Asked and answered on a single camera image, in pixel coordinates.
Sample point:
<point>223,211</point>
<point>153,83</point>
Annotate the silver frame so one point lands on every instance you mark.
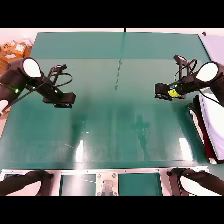
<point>106,183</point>

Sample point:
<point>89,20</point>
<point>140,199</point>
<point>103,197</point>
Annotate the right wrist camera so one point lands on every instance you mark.
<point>181,63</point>

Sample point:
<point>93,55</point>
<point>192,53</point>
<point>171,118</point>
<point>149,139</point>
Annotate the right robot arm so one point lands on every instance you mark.
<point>208,75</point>

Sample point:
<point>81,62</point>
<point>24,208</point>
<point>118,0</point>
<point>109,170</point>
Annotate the dark red garment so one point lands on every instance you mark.
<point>204,133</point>

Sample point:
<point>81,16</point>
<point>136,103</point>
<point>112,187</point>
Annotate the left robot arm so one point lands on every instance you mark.
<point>20,78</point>

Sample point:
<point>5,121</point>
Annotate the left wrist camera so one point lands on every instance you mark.
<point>57,69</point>

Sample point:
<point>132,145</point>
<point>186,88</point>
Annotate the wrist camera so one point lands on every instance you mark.
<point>57,69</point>
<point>181,63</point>

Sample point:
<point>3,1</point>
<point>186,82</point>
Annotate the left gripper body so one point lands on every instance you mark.
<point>65,98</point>

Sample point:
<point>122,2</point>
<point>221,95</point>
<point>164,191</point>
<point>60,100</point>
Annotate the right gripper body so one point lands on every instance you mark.
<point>162,90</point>

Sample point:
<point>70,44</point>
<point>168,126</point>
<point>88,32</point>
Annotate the white garment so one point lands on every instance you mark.
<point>215,126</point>

